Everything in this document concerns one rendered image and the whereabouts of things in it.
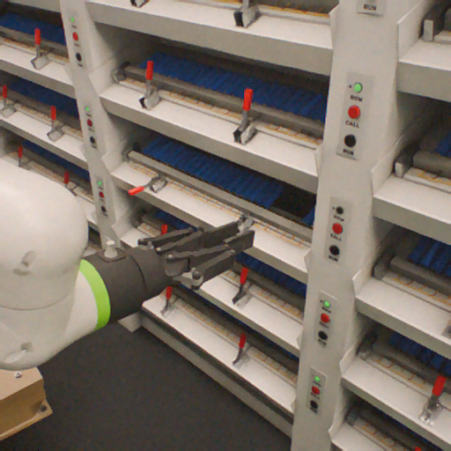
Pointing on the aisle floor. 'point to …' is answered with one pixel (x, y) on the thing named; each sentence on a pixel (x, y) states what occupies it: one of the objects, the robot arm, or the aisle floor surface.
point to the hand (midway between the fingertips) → (230, 239)
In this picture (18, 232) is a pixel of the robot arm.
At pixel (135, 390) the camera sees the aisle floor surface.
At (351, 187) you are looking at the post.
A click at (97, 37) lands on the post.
